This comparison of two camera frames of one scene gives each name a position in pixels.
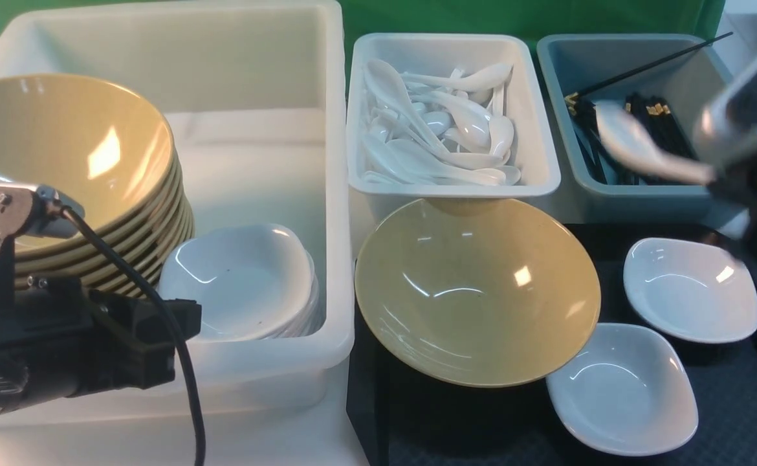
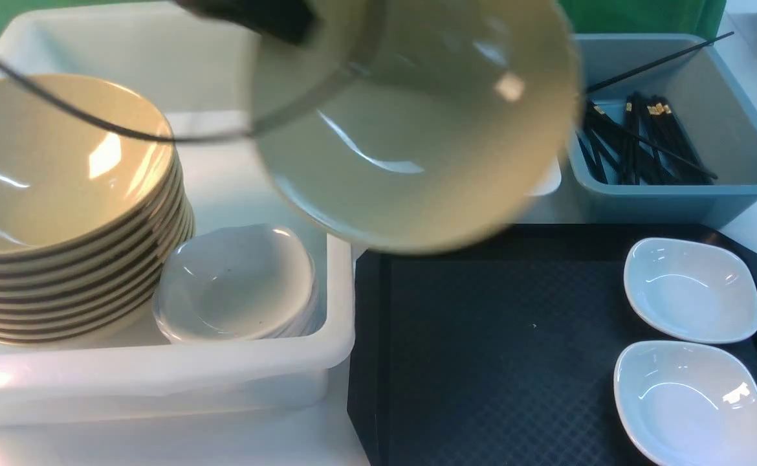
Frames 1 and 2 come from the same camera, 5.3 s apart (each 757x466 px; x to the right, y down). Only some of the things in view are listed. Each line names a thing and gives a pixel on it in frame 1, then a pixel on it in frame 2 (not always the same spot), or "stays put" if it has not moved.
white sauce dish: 628,393 → 689,404
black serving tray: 743,387 stays put
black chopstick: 575,97 stays put
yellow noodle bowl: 474,292 → 420,126
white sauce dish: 692,289 stays put
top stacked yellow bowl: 99,146 stays put
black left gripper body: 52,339 → 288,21
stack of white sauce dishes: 253,281 stays put
